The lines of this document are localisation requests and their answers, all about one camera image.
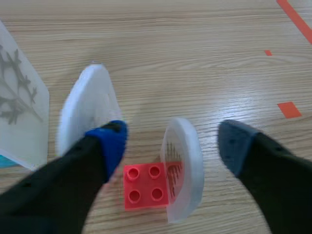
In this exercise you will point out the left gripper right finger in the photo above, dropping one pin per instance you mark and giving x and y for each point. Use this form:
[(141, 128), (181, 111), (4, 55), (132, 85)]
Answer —
[(273, 180)]

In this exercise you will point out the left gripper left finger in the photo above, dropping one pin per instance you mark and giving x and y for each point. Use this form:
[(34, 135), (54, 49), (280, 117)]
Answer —
[(61, 190)]

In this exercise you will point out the clear card with fern leaf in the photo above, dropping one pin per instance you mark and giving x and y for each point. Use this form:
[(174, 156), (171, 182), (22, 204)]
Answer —
[(174, 175)]

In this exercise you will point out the turquoise rack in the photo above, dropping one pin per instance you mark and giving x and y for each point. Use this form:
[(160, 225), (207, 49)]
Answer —
[(6, 161)]

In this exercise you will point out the white moulded card stand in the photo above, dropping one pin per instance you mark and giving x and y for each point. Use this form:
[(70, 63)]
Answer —
[(192, 170), (90, 102)]

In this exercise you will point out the toy brick block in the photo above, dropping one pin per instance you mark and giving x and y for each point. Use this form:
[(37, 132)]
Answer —
[(143, 185)]

